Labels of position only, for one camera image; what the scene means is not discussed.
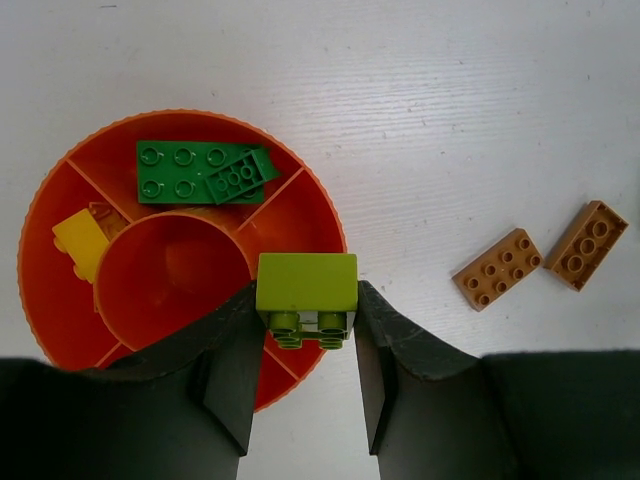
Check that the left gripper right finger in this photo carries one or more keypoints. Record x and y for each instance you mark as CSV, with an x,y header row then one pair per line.
x,y
433,411

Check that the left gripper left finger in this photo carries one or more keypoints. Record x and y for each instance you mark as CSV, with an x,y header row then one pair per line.
x,y
181,408

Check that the lime green square lego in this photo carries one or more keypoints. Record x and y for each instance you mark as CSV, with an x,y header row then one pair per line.
x,y
307,297

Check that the orange lego plate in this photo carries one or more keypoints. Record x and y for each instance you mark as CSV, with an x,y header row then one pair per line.
x,y
108,218

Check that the yellow lego brick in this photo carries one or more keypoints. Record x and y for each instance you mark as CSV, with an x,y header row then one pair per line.
x,y
81,237

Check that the dark green curved lego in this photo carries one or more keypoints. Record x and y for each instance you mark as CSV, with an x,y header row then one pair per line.
x,y
241,176

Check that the brown studded lego plate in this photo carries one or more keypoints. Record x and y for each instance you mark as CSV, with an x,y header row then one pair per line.
x,y
498,269

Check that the orange round divided container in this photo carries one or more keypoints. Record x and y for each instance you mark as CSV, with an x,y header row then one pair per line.
x,y
168,266

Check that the brown upside-down lego plate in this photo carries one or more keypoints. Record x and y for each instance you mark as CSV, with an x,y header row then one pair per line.
x,y
584,245

